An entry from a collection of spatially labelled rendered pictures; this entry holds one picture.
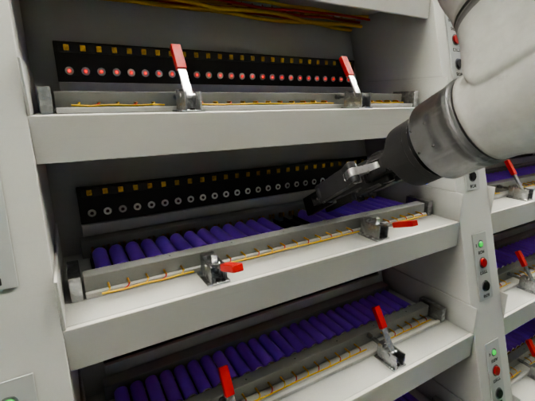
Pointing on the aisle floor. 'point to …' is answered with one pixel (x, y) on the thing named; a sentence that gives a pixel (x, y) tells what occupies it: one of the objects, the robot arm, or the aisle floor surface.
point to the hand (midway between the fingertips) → (327, 199)
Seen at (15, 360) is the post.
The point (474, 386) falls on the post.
